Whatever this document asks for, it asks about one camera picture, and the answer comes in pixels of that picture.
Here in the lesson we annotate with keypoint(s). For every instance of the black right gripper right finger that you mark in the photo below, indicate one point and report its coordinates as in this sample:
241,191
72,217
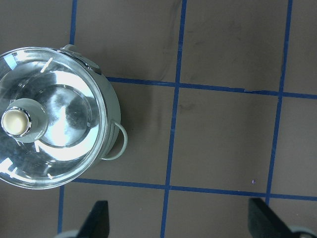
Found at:
264,223

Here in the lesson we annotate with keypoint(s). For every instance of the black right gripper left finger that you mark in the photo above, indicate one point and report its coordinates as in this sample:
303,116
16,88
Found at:
97,223

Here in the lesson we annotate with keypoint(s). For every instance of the glass pot lid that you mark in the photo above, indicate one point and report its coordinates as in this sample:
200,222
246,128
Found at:
53,118

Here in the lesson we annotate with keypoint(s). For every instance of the pale green electric pot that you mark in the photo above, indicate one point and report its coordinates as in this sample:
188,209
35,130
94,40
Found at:
108,108

